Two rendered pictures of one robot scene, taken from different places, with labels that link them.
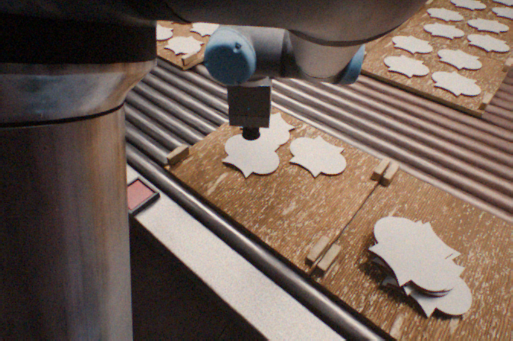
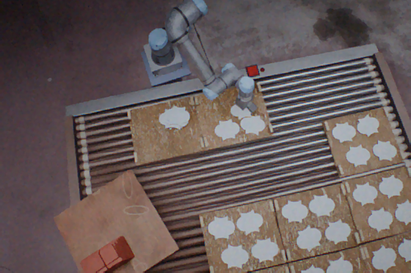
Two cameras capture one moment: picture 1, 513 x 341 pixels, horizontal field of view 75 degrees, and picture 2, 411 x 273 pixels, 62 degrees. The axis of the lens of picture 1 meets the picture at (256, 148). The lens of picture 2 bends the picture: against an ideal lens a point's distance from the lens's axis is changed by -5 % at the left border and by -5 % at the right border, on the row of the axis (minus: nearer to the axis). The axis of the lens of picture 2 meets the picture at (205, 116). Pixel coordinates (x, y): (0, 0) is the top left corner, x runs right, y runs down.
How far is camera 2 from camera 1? 1.83 m
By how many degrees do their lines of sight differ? 61
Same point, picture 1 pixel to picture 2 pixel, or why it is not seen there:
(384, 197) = (197, 135)
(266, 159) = (236, 111)
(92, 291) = not seen: hidden behind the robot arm
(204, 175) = not seen: hidden behind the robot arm
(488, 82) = (211, 247)
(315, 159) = (225, 127)
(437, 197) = (185, 150)
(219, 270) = not seen: hidden behind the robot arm
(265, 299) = (197, 84)
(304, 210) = (211, 109)
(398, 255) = (178, 111)
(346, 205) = (203, 122)
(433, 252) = (172, 119)
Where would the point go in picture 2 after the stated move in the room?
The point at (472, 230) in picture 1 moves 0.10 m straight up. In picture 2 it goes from (170, 146) to (168, 142)
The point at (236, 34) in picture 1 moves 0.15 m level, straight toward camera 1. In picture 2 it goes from (227, 67) to (203, 53)
